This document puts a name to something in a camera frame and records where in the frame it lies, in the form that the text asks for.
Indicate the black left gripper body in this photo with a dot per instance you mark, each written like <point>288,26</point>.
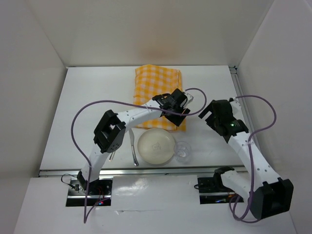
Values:
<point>177,108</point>

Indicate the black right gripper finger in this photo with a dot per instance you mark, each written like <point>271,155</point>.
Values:
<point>205,111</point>
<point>210,121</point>

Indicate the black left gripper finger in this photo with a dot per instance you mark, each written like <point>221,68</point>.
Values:
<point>175,119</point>
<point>186,111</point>

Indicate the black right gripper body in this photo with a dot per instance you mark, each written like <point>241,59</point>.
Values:
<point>215,118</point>

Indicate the yellow white checkered cloth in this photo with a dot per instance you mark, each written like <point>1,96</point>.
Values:
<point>152,80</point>

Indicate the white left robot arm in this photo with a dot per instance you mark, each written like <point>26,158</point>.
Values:
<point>109,132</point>

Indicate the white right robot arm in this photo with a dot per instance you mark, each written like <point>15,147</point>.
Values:
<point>264,191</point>

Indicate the clear plastic cup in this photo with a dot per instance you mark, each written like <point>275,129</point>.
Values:
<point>182,152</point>

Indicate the cream round plate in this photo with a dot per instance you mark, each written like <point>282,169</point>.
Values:
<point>156,146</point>

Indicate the silver table knife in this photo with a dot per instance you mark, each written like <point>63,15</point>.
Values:
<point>132,142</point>

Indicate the silver fork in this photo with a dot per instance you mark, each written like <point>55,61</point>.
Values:
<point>111,156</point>

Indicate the aluminium front rail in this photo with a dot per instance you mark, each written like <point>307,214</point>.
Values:
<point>136,171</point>

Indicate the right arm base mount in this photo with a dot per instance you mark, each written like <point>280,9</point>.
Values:
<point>211,193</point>

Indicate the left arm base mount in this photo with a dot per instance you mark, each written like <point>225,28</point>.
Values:
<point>100,194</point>

